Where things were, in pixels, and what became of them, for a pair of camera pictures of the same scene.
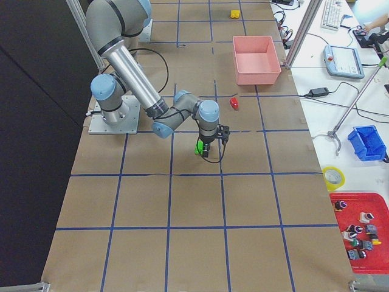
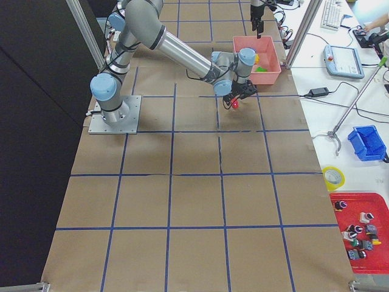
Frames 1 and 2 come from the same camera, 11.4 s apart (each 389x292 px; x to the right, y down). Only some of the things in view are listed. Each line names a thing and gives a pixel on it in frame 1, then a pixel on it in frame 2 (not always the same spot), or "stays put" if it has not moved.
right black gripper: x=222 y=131 to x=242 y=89
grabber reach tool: x=355 y=103 stays put
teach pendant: x=343 y=62 stays put
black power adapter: x=318 y=92 stays put
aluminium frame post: x=304 y=31 stays put
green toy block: x=199 y=148 to x=260 y=69
